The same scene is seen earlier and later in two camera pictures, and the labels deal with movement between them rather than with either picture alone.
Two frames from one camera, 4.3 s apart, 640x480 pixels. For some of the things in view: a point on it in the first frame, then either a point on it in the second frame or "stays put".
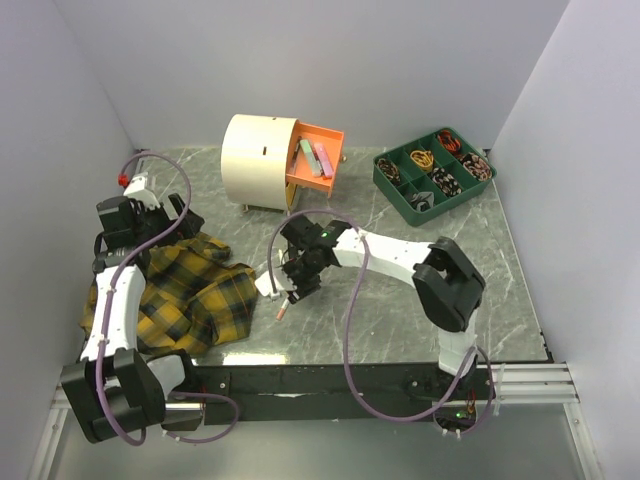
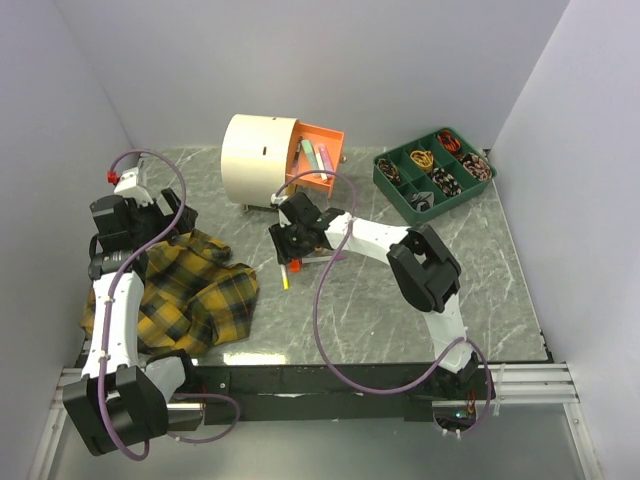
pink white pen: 280,312 -> 321,166
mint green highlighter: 311,158 stays put
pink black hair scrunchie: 477,167 stays put
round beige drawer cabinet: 262,154 stays put
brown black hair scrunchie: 389,170 stays put
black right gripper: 301,290 -> 284,252
